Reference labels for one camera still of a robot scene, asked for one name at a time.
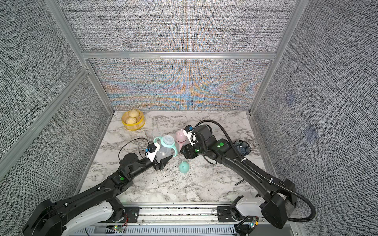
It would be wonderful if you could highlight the mint bottle cap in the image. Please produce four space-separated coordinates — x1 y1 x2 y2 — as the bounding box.
179 161 190 174

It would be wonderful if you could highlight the pink bottle cap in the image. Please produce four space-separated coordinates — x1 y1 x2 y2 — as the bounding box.
176 129 187 143

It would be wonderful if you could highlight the mint handle ring front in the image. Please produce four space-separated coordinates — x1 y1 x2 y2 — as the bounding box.
153 136 179 158

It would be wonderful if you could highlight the clear bottle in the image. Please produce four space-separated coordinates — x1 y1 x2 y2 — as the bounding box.
154 135 177 161

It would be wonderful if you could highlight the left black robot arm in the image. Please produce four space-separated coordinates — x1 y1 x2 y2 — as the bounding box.
22 153 172 236

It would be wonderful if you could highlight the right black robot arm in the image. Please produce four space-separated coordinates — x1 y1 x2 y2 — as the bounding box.
181 125 298 229

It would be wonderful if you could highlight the yellow steamer basket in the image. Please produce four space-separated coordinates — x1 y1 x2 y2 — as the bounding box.
121 109 146 131

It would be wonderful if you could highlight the lower beige bun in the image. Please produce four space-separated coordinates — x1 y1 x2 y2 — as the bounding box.
126 117 137 124

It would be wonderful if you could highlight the beige bun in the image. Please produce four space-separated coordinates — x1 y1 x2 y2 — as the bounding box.
128 109 139 118
126 117 137 124

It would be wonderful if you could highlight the dark blue flower dish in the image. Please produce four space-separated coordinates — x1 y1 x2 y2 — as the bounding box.
234 140 251 156

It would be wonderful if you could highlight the upper beige bun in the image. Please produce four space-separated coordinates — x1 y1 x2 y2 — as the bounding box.
128 109 139 118

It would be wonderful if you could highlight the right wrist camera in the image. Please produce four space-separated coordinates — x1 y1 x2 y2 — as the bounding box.
184 125 196 146

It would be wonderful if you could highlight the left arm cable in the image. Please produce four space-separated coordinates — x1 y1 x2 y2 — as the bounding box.
118 137 150 161

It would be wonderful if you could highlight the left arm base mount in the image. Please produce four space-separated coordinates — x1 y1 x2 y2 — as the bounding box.
102 206 140 223

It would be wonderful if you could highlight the aluminium front rail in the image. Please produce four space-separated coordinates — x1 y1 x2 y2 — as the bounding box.
54 203 302 228

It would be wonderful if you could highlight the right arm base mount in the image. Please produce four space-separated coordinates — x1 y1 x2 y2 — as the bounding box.
216 206 245 223

